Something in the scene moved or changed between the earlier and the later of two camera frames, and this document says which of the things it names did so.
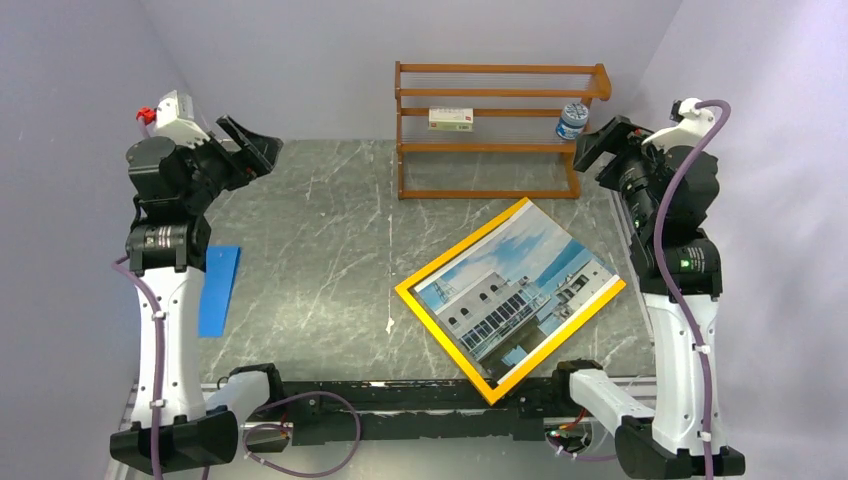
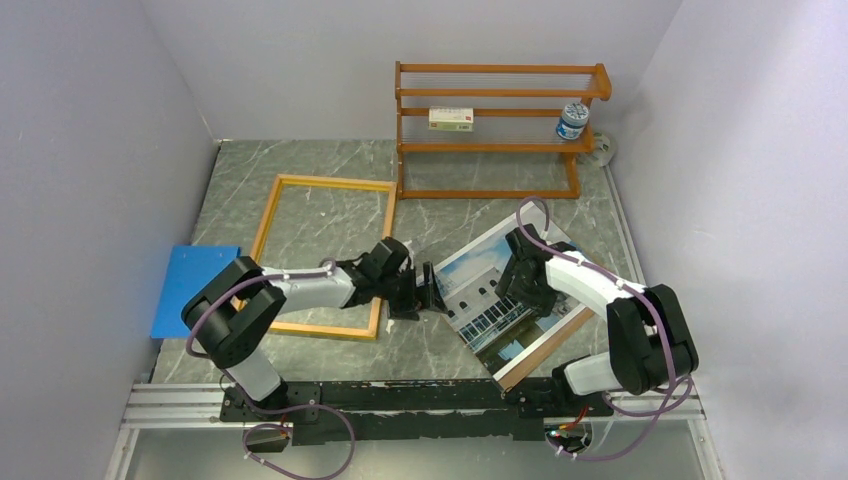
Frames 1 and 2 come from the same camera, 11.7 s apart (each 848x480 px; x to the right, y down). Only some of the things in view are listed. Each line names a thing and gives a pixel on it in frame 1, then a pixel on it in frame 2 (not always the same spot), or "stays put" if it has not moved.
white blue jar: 573,120 stays put
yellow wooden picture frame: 489,391 to 259,248
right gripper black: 610,138 to 542,302
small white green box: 450,119 stays put
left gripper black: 240,167 to 408,308
